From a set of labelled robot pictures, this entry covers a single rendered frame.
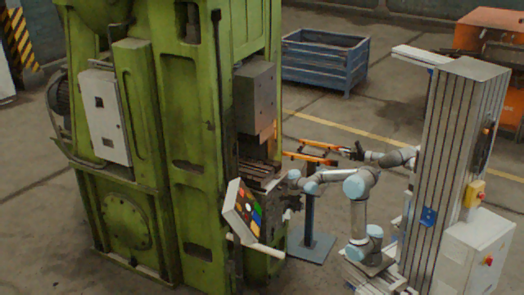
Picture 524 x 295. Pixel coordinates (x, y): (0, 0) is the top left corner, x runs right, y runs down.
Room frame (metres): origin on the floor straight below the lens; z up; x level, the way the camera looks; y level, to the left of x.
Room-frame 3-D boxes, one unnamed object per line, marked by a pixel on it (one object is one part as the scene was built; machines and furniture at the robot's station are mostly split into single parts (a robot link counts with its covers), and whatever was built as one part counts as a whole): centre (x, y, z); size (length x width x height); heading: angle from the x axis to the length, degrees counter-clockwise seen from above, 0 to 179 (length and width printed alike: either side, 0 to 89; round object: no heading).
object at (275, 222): (3.12, -0.02, 0.69); 0.56 x 0.38 x 0.45; 57
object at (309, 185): (2.44, -0.39, 1.23); 0.11 x 0.11 x 0.08; 42
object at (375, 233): (2.22, -0.74, 0.98); 0.13 x 0.12 x 0.14; 132
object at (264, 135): (3.07, 0.00, 1.32); 0.42 x 0.20 x 0.10; 57
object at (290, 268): (2.93, -0.21, 0.01); 0.58 x 0.39 x 0.01; 147
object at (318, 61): (7.09, -1.27, 0.36); 1.20 x 0.80 x 0.72; 55
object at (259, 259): (3.12, -0.02, 0.23); 0.55 x 0.37 x 0.47; 57
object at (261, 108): (3.11, -0.02, 1.56); 0.42 x 0.39 x 0.40; 57
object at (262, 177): (3.07, 0.00, 0.96); 0.42 x 0.20 x 0.09; 57
